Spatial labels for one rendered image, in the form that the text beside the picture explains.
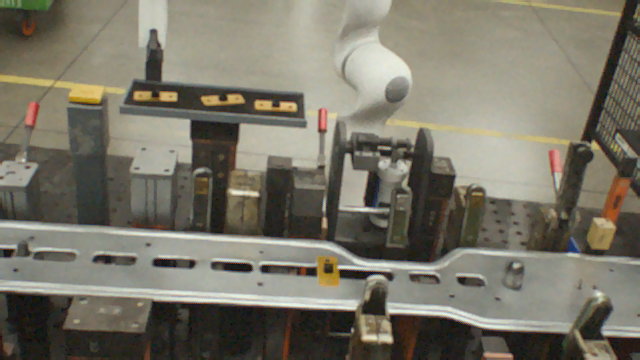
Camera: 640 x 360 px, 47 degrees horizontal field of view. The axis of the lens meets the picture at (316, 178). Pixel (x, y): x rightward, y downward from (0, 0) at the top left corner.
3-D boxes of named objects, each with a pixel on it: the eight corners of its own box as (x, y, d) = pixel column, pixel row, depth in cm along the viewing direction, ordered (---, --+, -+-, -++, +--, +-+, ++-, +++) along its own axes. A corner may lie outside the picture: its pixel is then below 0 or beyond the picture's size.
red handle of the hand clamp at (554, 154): (555, 217, 143) (546, 146, 151) (550, 222, 145) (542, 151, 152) (576, 219, 144) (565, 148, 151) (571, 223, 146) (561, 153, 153)
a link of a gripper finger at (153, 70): (145, 47, 139) (145, 79, 143) (144, 53, 137) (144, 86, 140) (162, 48, 140) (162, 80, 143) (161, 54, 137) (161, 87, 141)
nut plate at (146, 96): (133, 100, 147) (133, 95, 146) (134, 92, 150) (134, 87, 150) (176, 102, 149) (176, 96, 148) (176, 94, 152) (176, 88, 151)
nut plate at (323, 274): (339, 287, 129) (340, 281, 128) (318, 285, 128) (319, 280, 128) (337, 258, 136) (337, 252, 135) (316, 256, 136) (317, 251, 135)
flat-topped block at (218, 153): (186, 288, 170) (190, 112, 147) (189, 266, 177) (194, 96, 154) (229, 290, 171) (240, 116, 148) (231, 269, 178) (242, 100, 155)
